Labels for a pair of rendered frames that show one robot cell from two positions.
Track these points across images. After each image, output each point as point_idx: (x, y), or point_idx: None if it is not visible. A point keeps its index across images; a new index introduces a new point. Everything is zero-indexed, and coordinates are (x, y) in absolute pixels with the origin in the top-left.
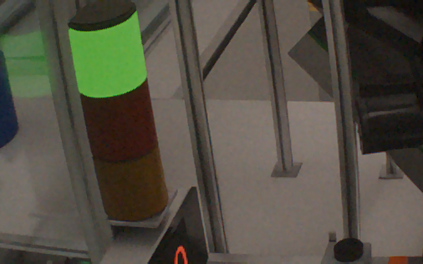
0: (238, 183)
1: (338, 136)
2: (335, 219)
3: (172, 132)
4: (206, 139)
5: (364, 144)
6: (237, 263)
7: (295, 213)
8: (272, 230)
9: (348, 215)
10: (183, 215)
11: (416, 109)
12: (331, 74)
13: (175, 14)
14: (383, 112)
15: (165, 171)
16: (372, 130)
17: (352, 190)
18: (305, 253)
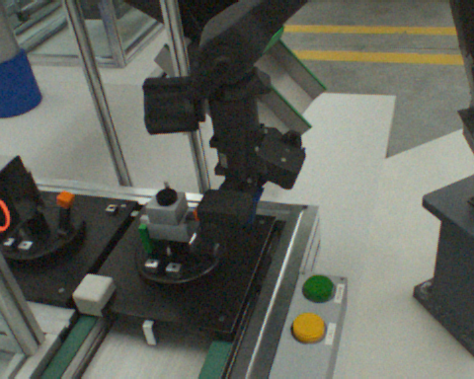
0: (163, 137)
1: None
2: (213, 164)
3: (134, 106)
4: (106, 114)
5: (147, 128)
6: (129, 193)
7: (191, 158)
8: (174, 168)
9: (197, 166)
10: (1, 177)
11: (187, 104)
12: (175, 75)
13: (73, 31)
14: (159, 106)
15: (123, 129)
16: (151, 118)
17: (197, 151)
18: (190, 186)
